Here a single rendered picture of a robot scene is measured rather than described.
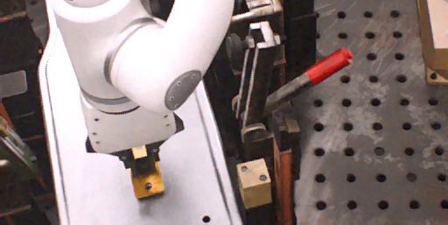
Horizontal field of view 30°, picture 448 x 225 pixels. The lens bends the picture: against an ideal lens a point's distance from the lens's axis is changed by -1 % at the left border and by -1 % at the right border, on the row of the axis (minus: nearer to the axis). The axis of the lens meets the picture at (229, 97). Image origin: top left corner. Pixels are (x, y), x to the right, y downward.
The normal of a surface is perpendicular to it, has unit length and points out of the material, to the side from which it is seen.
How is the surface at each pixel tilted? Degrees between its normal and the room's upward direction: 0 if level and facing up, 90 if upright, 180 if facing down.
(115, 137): 93
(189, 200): 0
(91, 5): 11
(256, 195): 90
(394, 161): 0
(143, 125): 92
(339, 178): 0
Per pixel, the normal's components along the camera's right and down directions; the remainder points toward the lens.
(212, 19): 0.72, 0.26
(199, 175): -0.07, -0.57
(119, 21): 0.64, 0.61
